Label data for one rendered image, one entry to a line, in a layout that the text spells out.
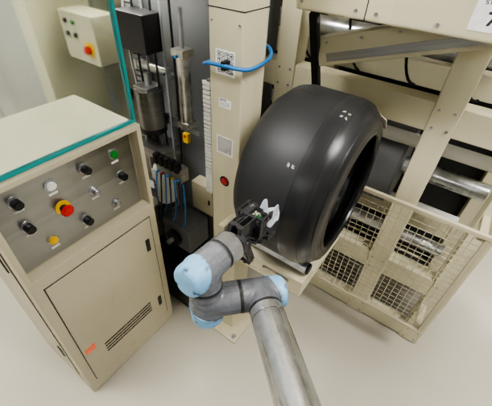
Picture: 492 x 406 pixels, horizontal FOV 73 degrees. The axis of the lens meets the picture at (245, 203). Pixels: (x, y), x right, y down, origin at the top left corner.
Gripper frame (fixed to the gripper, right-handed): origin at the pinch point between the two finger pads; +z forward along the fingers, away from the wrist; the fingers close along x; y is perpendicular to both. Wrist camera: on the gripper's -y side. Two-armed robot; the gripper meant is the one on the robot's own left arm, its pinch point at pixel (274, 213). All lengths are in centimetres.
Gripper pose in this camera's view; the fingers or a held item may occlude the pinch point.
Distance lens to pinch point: 91.4
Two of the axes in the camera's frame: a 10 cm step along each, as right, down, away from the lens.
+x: -8.1, -4.1, 4.1
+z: 5.7, -4.2, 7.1
